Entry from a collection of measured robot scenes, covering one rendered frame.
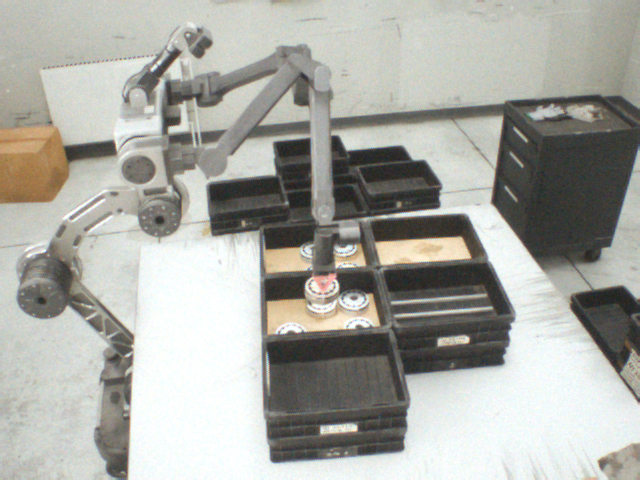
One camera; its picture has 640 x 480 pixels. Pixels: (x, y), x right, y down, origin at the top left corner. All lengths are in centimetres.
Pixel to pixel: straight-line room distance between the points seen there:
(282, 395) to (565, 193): 213
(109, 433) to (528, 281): 177
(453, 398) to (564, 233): 181
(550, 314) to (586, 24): 371
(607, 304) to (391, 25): 279
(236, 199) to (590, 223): 196
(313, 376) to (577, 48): 442
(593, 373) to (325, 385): 92
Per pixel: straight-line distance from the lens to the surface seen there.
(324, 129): 180
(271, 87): 179
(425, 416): 203
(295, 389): 192
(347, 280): 218
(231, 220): 317
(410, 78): 526
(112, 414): 276
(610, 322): 319
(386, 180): 354
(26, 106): 517
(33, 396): 330
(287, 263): 237
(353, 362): 199
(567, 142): 336
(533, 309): 246
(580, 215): 368
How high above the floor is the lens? 227
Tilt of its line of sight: 36 degrees down
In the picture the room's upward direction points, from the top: 1 degrees counter-clockwise
